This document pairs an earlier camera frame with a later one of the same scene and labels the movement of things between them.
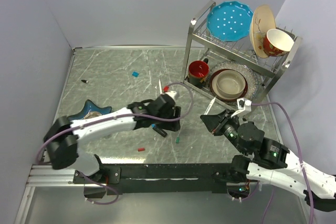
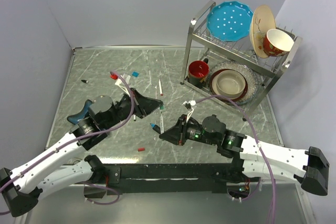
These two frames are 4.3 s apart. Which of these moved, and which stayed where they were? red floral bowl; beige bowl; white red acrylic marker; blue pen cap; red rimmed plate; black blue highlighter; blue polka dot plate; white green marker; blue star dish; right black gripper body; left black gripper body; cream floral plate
Moved: left black gripper body; white green marker; right black gripper body
Stayed: beige bowl; white red acrylic marker; blue pen cap; black blue highlighter; blue polka dot plate; cream floral plate; blue star dish; red rimmed plate; red floral bowl
